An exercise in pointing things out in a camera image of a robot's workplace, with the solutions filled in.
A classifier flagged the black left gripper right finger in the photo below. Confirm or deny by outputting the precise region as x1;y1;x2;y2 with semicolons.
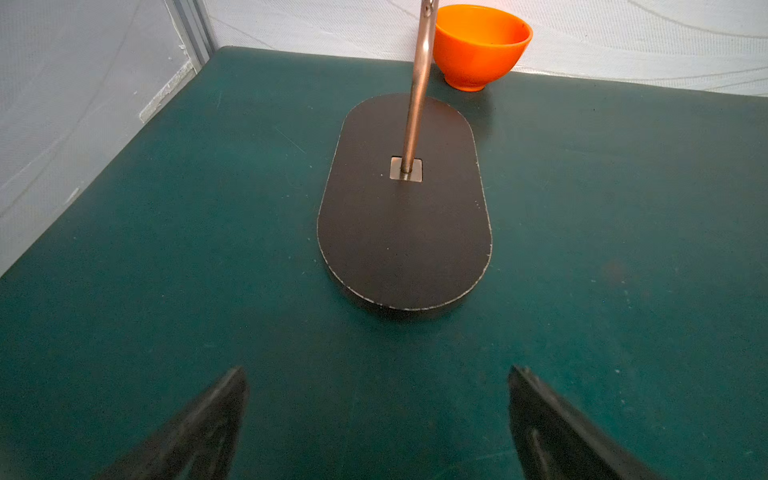
508;365;660;479

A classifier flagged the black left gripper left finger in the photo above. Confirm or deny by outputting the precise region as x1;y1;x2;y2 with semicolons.
95;366;248;479

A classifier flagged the copper wine glass stand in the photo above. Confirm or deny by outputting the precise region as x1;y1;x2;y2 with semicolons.
317;1;492;312

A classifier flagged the orange bowl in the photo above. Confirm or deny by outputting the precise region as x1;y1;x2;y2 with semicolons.
433;4;533;92

